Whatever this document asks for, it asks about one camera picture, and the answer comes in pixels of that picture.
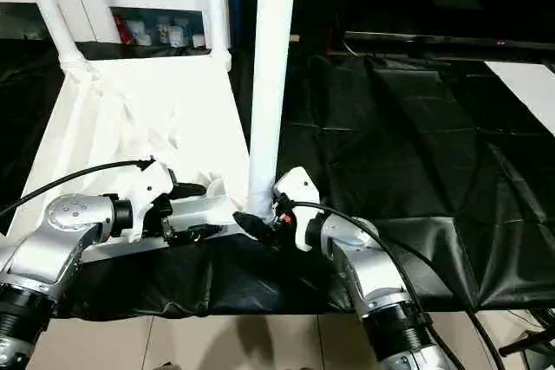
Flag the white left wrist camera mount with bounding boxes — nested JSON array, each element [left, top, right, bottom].
[[127, 159, 175, 244]]

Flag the black glossy mat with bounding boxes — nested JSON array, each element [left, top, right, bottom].
[[0, 38, 555, 319]]

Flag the white plastic table top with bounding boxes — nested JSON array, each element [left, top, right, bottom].
[[0, 48, 278, 265]]

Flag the flat white board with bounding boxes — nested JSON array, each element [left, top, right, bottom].
[[485, 61, 555, 137]]

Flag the black floor rod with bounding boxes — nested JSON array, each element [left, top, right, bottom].
[[498, 328, 555, 356]]

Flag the white plastic table leg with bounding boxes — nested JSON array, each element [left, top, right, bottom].
[[203, 0, 232, 63], [16, 0, 88, 75], [246, 0, 300, 226]]

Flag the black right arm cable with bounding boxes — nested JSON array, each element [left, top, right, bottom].
[[284, 200, 504, 370]]

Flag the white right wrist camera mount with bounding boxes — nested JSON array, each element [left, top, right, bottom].
[[272, 166, 324, 253]]

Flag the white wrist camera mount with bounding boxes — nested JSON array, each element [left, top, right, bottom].
[[127, 159, 175, 244], [272, 166, 324, 253]]

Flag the long black bar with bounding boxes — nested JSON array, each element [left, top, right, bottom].
[[344, 30, 555, 50]]

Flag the small red box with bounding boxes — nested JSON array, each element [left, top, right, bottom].
[[114, 14, 131, 44]]

